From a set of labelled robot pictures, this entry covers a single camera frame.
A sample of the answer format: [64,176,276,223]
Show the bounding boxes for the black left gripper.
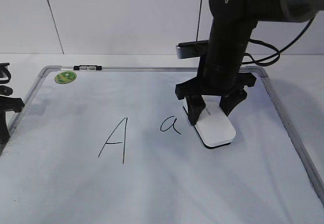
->
[0,63,25,144]

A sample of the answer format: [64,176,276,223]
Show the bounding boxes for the black cable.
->
[241,15,317,67]

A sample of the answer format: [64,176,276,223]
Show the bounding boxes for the white whiteboard eraser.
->
[193,96,236,150]

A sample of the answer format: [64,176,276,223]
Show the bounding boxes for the round green sticker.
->
[54,71,77,85]

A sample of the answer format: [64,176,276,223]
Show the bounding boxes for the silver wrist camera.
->
[176,40,208,59]

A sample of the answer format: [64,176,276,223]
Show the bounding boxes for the whiteboard with aluminium frame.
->
[1,69,323,223]

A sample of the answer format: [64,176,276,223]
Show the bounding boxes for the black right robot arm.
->
[175,0,323,125]

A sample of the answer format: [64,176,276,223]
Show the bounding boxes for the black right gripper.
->
[175,68,256,125]

